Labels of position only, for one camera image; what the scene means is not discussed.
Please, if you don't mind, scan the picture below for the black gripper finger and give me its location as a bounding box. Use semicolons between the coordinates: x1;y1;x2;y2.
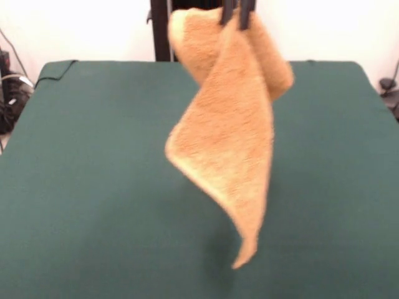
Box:
238;0;256;31
219;0;235;26

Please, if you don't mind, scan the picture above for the tan terry towel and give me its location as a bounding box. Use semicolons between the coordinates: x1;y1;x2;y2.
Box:
164;8;294;270

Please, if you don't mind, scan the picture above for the black plug adapter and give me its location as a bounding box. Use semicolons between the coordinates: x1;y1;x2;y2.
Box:
378;77;399;122

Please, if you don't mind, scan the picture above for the dark green table cloth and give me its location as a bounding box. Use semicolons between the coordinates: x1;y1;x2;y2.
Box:
0;60;399;299

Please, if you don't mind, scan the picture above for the black pedestal stand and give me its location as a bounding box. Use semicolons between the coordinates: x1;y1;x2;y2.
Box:
145;0;258;62

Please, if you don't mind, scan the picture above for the black cable clutter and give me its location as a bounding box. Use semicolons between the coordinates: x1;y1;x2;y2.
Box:
0;49;34;135

